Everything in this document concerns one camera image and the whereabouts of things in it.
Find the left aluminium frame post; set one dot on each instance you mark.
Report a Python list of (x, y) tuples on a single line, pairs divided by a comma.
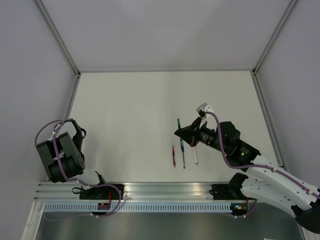
[(39, 4)]

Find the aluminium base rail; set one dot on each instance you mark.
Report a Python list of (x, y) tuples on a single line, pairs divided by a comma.
[(144, 192)]

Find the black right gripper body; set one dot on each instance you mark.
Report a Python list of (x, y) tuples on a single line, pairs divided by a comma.
[(206, 135)]

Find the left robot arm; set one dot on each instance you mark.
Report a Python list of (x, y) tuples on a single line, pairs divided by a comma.
[(63, 161)]

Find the red pink pen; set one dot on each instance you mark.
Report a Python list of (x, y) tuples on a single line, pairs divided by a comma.
[(173, 156)]

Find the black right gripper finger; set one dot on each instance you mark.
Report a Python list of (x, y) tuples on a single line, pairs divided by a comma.
[(187, 138), (188, 130)]

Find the blue ballpoint pen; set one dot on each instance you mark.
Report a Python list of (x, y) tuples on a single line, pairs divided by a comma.
[(183, 156)]

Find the right aluminium frame post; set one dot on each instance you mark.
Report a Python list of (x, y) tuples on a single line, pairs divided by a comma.
[(275, 34)]

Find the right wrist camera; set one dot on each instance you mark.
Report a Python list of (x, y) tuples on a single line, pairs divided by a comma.
[(204, 111)]

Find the white acrylic marker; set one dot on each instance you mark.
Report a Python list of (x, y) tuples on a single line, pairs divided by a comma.
[(195, 155)]

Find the white slotted cable duct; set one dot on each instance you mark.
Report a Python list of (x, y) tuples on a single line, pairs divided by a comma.
[(139, 207)]

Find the aluminium frame post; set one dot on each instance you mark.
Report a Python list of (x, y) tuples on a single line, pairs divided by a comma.
[(275, 34), (39, 4)]

